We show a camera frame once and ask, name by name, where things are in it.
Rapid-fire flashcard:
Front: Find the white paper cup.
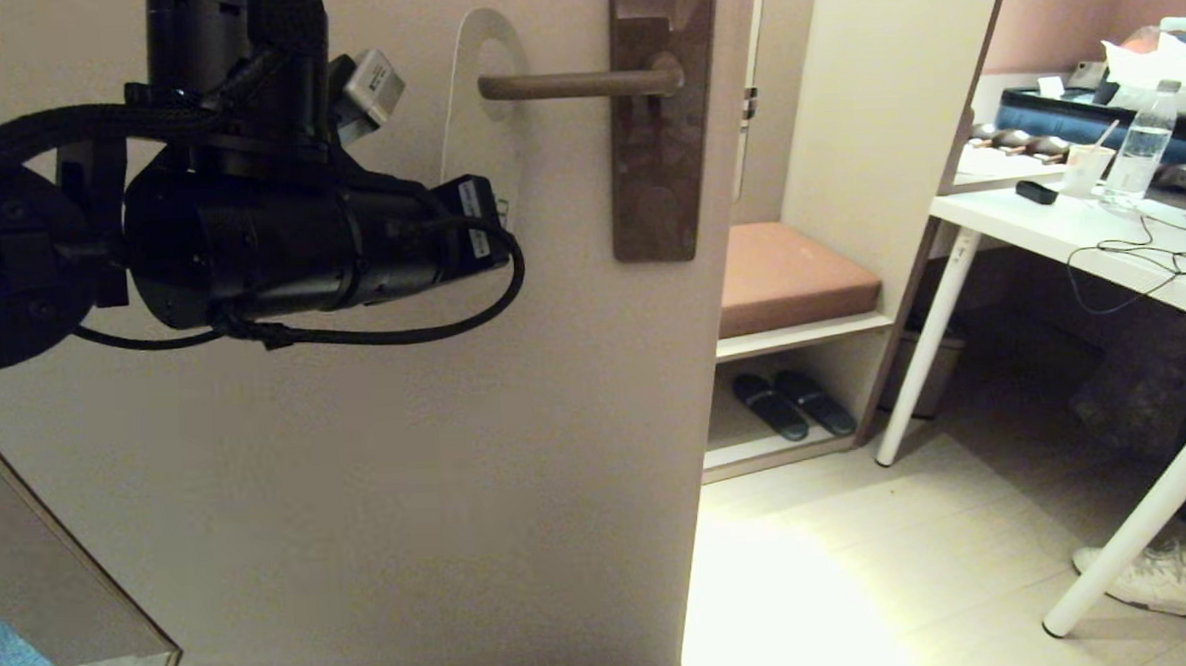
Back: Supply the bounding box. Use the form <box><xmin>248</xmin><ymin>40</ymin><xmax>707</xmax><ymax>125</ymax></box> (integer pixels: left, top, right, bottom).
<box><xmin>1056</xmin><ymin>144</ymin><xmax>1118</xmax><ymax>203</ymax></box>

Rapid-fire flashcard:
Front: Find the thick black left camera cable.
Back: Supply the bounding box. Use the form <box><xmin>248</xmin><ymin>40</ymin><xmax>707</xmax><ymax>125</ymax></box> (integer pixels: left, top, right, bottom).
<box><xmin>68</xmin><ymin>211</ymin><xmax>530</xmax><ymax>360</ymax></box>

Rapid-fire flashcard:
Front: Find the brown door lock plate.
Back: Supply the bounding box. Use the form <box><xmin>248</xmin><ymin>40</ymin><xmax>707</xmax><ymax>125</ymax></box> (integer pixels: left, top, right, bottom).
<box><xmin>602</xmin><ymin>0</ymin><xmax>734</xmax><ymax>267</ymax></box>

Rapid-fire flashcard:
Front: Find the metal door handle lever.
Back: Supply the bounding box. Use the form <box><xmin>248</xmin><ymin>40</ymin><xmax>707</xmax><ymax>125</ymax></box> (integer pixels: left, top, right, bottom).
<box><xmin>477</xmin><ymin>53</ymin><xmax>688</xmax><ymax>108</ymax></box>

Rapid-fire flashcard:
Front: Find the white table with round legs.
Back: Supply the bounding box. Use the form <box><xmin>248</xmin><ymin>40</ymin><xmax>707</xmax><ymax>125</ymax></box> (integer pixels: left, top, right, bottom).
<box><xmin>861</xmin><ymin>137</ymin><xmax>1186</xmax><ymax>649</ymax></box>

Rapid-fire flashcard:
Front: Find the grey mottled bag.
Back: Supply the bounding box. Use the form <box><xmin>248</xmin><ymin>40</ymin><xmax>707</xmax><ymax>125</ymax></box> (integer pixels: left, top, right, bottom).
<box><xmin>1067</xmin><ymin>321</ymin><xmax>1186</xmax><ymax>466</ymax></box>

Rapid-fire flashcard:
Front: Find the white sneaker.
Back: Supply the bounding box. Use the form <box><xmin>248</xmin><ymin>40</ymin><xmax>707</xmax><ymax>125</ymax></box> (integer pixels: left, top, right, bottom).
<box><xmin>1070</xmin><ymin>538</ymin><xmax>1186</xmax><ymax>635</ymax></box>

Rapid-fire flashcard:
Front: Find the white door hanger sign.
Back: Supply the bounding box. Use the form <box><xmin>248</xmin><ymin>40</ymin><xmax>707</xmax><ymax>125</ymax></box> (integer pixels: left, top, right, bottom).
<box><xmin>432</xmin><ymin>5</ymin><xmax>539</xmax><ymax>232</ymax></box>

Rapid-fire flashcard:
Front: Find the black slipper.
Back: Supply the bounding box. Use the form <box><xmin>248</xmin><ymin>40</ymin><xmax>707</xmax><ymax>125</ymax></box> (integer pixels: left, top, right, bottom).
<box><xmin>731</xmin><ymin>371</ymin><xmax>812</xmax><ymax>447</ymax></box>
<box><xmin>772</xmin><ymin>367</ymin><xmax>859</xmax><ymax>442</ymax></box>

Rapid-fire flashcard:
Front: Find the grey waste bin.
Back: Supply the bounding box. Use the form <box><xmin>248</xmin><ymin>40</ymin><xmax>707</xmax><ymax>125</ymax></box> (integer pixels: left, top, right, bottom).
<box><xmin>877</xmin><ymin>317</ymin><xmax>969</xmax><ymax>424</ymax></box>

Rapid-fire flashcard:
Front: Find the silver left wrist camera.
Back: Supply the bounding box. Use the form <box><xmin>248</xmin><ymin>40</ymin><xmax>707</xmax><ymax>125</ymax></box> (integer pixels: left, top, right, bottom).
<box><xmin>325</xmin><ymin>46</ymin><xmax>410</xmax><ymax>145</ymax></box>

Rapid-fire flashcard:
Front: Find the cream bench shelf cabinet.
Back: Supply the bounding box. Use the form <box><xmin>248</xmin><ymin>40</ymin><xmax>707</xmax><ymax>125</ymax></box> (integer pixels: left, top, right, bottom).
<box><xmin>679</xmin><ymin>0</ymin><xmax>1037</xmax><ymax>487</ymax></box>

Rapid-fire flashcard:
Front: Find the black braided cable sleeve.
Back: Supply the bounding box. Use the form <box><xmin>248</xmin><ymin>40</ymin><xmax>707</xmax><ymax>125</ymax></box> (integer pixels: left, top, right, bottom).
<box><xmin>0</xmin><ymin>44</ymin><xmax>337</xmax><ymax>200</ymax></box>

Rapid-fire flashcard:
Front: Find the brown bench cushion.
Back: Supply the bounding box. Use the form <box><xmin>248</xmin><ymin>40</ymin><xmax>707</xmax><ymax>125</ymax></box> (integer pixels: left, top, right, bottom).
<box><xmin>712</xmin><ymin>218</ymin><xmax>885</xmax><ymax>343</ymax></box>

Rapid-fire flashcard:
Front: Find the thin black table cable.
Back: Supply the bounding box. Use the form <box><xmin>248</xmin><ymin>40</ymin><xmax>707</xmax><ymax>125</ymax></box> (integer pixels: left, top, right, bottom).
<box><xmin>1060</xmin><ymin>209</ymin><xmax>1186</xmax><ymax>319</ymax></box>

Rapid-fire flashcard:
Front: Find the dark blue suitcase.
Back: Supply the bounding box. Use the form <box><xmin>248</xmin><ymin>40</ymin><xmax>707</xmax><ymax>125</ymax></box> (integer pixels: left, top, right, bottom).
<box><xmin>992</xmin><ymin>82</ymin><xmax>1186</xmax><ymax>182</ymax></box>

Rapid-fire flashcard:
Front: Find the white room door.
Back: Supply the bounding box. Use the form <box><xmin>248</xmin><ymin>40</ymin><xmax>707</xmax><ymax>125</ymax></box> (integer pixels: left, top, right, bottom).
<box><xmin>0</xmin><ymin>0</ymin><xmax>791</xmax><ymax>666</ymax></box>

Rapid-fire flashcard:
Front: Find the white plastic bag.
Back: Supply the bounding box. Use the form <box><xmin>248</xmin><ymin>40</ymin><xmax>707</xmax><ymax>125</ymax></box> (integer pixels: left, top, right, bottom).
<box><xmin>1099</xmin><ymin>18</ymin><xmax>1186</xmax><ymax>131</ymax></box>

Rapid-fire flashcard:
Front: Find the clear plastic water bottle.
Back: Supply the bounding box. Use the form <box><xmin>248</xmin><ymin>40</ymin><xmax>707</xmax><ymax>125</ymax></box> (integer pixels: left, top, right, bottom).
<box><xmin>1095</xmin><ymin>80</ymin><xmax>1186</xmax><ymax>215</ymax></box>

